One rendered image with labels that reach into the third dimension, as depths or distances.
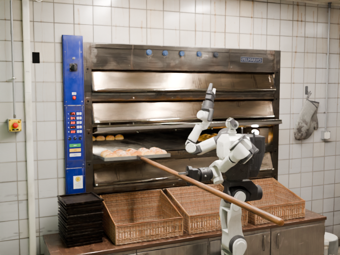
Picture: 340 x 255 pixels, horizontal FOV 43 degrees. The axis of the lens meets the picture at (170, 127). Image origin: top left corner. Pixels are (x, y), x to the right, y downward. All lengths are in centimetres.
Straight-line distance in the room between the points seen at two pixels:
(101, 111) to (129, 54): 53
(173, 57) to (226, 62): 55
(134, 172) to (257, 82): 147
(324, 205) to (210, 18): 233
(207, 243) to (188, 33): 180
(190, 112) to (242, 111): 55
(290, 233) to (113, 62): 211
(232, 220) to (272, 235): 82
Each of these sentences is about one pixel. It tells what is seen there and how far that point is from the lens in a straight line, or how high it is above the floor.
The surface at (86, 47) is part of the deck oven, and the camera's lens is 357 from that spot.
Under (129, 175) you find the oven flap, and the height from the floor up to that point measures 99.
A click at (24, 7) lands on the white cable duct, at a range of 351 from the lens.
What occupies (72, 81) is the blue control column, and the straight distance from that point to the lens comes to 350.
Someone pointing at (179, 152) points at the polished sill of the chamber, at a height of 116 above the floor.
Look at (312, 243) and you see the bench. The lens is 418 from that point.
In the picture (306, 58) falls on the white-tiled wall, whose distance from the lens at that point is 459.
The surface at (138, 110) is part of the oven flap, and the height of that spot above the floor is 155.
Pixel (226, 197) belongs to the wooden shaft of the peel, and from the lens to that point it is 216.
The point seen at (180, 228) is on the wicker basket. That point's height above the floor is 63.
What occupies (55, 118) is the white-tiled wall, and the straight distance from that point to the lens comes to 351.
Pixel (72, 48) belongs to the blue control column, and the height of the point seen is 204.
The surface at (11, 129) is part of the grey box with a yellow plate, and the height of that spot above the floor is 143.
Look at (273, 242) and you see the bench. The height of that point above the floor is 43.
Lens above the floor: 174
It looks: 5 degrees down
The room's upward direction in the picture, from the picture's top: straight up
